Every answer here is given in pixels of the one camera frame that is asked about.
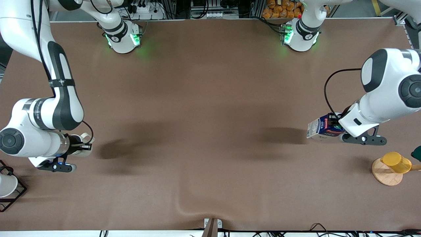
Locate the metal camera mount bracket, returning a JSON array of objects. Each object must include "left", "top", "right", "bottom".
[{"left": 201, "top": 218, "right": 223, "bottom": 237}]

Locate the beige mug grey inside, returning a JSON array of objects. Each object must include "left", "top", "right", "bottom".
[{"left": 70, "top": 132, "right": 96, "bottom": 157}]

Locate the long black cable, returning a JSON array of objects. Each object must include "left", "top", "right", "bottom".
[{"left": 227, "top": 229, "right": 421, "bottom": 236}]

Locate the pile of orange bread rolls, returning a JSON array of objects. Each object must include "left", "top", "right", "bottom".
[{"left": 262, "top": 0, "right": 305, "bottom": 19}]

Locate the thin black looped cable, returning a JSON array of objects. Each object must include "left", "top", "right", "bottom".
[{"left": 311, "top": 223, "right": 334, "bottom": 233}]

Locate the blue milk carton green cap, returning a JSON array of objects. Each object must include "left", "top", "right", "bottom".
[{"left": 307, "top": 114, "right": 346, "bottom": 142}]

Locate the aluminium frame profile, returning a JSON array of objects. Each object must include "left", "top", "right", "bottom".
[{"left": 393, "top": 10, "right": 413, "bottom": 26}]

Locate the black wire rack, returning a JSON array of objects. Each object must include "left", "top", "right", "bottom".
[{"left": 0, "top": 160, "right": 27, "bottom": 213}]

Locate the brown table cloth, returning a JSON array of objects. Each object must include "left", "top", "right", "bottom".
[{"left": 0, "top": 18, "right": 421, "bottom": 232}]

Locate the white empty power strip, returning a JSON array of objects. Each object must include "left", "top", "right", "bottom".
[{"left": 206, "top": 12, "right": 239, "bottom": 19}]

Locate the white cup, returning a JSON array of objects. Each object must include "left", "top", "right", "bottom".
[{"left": 0, "top": 173, "right": 18, "bottom": 198}]

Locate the white power strip with plugs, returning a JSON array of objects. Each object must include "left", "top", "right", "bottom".
[{"left": 127, "top": 0, "right": 165, "bottom": 19}]

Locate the round wooden mug stand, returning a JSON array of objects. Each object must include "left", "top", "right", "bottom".
[{"left": 372, "top": 157, "right": 421, "bottom": 186}]

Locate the yellow plastic cup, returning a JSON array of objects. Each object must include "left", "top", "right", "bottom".
[{"left": 381, "top": 152, "right": 412, "bottom": 174}]

